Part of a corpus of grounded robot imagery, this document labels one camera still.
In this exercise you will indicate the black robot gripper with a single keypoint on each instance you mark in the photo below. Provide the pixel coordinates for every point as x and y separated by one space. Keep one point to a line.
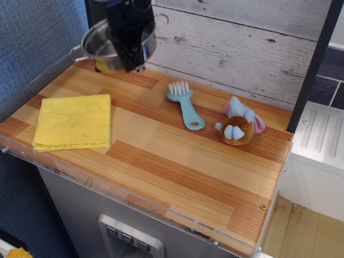
128 21

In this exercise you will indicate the stainless steel pot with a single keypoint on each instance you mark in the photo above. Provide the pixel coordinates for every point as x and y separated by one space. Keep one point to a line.
114 61

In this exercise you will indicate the yellow folded towel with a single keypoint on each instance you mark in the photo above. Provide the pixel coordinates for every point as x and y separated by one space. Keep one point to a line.
73 123

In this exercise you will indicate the light blue dish brush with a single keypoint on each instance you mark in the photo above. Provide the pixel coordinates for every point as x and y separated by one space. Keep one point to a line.
181 93

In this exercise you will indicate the brown and blue plush toy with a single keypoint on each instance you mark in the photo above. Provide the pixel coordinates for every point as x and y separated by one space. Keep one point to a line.
241 123

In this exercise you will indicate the clear acrylic table edge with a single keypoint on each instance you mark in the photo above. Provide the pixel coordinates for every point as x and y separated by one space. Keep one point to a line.
217 196

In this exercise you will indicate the grey toy fridge cabinet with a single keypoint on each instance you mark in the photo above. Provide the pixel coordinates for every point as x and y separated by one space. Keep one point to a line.
113 215

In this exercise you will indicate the silver dispenser button panel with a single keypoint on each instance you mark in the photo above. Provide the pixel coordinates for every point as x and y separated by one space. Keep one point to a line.
124 240

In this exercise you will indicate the white ribbed drainboard unit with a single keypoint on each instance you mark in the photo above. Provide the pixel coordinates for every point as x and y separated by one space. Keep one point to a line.
313 176

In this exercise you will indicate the yellow object bottom left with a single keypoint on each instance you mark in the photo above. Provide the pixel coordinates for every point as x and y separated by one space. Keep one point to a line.
18 253

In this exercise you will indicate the black vertical post left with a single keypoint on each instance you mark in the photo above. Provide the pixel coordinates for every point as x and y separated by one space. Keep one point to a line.
95 16

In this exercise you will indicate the black vertical post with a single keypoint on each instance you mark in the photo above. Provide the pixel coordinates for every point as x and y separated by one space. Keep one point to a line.
319 52
95 16

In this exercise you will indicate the black vertical post right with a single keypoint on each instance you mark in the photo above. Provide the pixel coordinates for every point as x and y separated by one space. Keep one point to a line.
319 52

